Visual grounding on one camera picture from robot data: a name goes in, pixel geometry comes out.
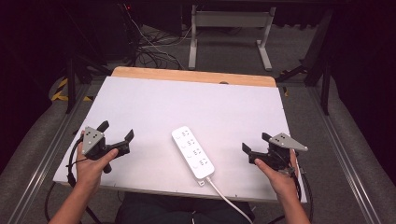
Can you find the black metal stand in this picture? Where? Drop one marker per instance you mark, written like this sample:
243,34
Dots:
325,81
70,84

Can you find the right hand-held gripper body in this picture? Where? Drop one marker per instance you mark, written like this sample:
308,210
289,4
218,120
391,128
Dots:
274,154

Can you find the aluminium floor rail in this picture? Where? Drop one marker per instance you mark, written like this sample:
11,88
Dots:
43,161
345,161

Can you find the yellow black hazard tape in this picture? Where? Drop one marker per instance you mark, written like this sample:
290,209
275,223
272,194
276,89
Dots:
59,95

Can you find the white board sheet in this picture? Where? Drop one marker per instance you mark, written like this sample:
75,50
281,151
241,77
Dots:
186,102

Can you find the person's left hand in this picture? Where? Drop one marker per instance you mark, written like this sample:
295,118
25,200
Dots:
88,169

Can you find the black equipment cabinet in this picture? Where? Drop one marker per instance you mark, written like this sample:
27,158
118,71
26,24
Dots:
120,31

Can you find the white metal desk frame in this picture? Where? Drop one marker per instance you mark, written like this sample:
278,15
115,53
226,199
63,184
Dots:
230,19

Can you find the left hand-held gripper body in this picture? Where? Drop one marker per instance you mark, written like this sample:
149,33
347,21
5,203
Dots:
92,141

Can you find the person's dark trousers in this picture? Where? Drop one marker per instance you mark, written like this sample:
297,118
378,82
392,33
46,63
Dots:
155,211

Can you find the person's right hand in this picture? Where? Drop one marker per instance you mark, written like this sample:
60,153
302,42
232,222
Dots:
281,182

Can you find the white power strip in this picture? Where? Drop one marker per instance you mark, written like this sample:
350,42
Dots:
193,153

